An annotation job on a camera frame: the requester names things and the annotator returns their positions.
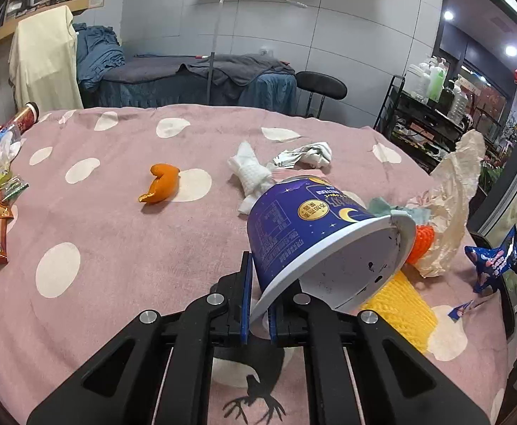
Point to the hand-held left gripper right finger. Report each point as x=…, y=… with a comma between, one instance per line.
x=272, y=325

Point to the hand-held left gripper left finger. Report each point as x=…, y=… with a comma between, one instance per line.
x=245, y=301

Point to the blue snack wrapper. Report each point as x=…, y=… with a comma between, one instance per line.
x=491, y=263

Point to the blue paper noodle bowl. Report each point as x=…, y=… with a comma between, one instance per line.
x=294, y=230

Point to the beige paper bag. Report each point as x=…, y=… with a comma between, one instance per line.
x=453, y=212

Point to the orange foam net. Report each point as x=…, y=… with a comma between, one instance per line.
x=420, y=243

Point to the teal paper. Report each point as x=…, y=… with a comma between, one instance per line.
x=380, y=207

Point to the small blue wrapper scrap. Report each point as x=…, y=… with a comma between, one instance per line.
x=460, y=310

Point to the yellow foam net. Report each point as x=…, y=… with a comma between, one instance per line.
x=400, y=314

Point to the orange peel piece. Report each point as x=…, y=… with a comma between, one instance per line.
x=163, y=179

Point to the crumpled silver foil wrapper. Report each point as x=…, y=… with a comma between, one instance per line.
x=285, y=158

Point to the black mesh cart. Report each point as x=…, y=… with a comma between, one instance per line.
x=418, y=117

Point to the dark bottle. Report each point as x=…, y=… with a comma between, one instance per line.
x=445, y=97

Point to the green pump bottle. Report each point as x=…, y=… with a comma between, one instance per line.
x=435, y=82

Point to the blue covered massage bed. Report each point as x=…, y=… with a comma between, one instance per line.
x=174, y=93

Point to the black stool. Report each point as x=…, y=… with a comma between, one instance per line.
x=320, y=85

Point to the grey blanket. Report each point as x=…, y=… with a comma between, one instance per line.
x=223, y=68

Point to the white floor lamp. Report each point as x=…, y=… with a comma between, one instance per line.
x=214, y=53

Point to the green snack packet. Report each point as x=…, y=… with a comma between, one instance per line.
x=6, y=188

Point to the red chip tube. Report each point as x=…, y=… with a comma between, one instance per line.
x=26, y=117

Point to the blue duvet pile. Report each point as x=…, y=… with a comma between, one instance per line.
x=97, y=53

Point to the cream cloth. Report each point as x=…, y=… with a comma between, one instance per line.
x=44, y=62

